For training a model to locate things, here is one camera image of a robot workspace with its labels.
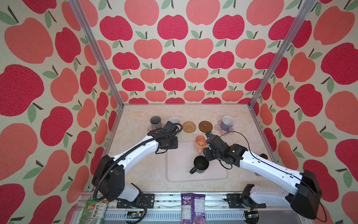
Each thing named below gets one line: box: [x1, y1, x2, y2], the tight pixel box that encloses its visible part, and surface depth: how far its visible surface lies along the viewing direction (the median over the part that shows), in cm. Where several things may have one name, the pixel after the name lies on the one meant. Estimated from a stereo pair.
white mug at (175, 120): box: [168, 116, 182, 124], surface depth 102 cm
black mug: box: [189, 155, 210, 175], surface depth 82 cm
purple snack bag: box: [180, 192, 207, 224], surface depth 72 cm
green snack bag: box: [79, 197, 109, 224], surface depth 72 cm
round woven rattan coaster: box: [182, 120, 197, 133], surface depth 109 cm
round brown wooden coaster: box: [198, 120, 214, 133], surface depth 109 cm
